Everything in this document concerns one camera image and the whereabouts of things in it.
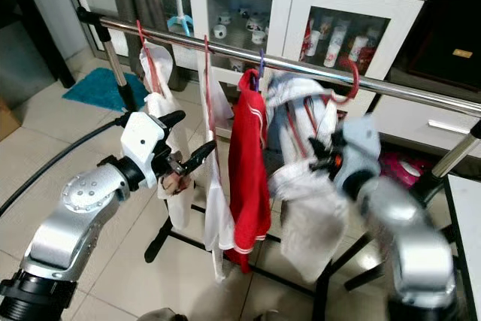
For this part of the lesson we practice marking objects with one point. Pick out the dark red plastic hanger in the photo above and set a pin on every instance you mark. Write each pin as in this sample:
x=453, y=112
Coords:
x=356, y=79

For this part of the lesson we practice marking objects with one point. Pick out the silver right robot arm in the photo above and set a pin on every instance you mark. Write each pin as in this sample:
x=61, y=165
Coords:
x=406, y=238

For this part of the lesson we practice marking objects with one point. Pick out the purple hanger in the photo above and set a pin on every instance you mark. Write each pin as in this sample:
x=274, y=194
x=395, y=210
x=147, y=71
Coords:
x=261, y=67

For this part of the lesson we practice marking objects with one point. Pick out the red shirt white trim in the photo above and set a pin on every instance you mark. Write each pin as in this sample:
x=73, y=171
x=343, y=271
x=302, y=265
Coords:
x=248, y=171

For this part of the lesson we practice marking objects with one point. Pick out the pink vacuum cleaner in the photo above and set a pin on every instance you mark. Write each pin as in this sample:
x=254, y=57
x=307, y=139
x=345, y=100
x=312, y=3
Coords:
x=402, y=171

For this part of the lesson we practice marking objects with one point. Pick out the teal floor mat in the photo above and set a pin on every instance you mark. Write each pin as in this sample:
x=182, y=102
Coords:
x=101, y=88

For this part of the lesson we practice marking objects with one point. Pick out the large cardboard box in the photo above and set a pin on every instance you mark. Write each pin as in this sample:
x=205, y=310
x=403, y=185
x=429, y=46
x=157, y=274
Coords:
x=7, y=122

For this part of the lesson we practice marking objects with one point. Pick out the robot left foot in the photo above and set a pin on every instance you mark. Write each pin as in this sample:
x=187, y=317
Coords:
x=159, y=314

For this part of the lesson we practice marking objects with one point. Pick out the white table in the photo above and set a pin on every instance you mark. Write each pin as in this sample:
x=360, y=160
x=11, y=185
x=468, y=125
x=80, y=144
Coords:
x=464, y=246

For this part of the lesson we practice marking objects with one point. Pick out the black tv stand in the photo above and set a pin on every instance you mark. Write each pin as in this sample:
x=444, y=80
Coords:
x=443, y=28

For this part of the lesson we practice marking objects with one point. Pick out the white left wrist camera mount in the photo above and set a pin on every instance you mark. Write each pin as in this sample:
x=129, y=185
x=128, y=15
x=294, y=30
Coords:
x=143, y=144

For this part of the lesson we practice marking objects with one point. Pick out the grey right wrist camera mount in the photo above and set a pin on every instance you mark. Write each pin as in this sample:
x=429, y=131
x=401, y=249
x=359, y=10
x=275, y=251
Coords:
x=357, y=148

